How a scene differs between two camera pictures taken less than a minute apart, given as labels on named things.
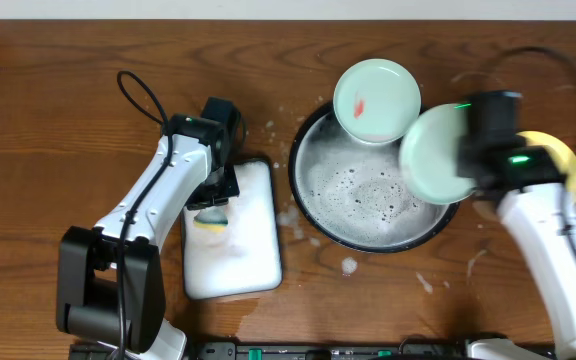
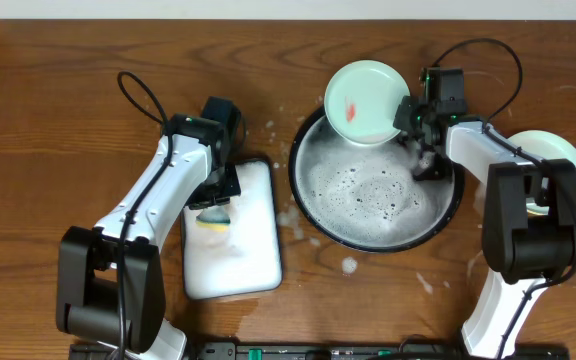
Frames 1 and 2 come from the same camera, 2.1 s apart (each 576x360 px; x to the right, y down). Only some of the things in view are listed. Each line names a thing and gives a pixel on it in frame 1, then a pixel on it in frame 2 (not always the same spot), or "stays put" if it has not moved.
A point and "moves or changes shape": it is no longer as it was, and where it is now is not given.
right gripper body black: (463, 159) → (413, 115)
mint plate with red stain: (377, 101) moves or changes shape
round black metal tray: (351, 195) stays put
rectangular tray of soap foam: (243, 258) stays put
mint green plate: (430, 153) → (547, 145)
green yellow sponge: (212, 219) stays put
